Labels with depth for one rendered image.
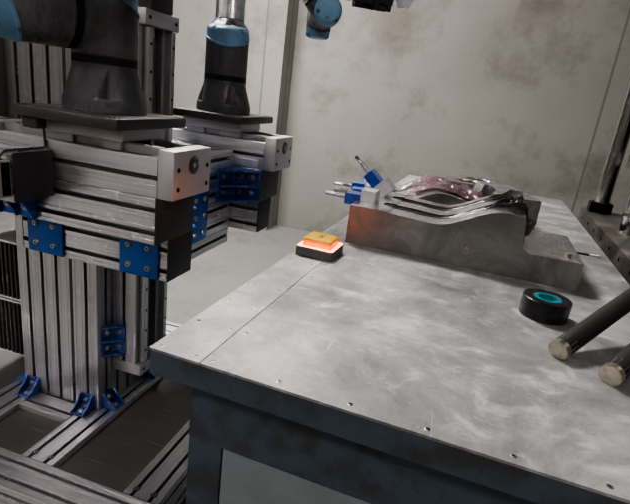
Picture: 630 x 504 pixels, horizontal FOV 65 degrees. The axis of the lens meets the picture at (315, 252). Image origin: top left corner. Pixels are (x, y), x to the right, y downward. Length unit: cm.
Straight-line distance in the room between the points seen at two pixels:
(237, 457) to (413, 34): 356
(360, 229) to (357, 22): 303
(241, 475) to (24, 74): 103
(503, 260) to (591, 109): 294
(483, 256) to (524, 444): 59
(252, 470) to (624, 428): 45
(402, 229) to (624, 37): 310
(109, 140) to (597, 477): 88
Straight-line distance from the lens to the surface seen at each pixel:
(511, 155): 393
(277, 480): 68
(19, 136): 113
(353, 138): 400
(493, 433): 59
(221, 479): 73
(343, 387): 60
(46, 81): 133
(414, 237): 112
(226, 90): 142
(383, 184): 128
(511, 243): 111
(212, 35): 145
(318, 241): 101
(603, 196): 242
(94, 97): 100
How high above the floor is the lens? 112
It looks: 18 degrees down
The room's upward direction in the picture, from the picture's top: 7 degrees clockwise
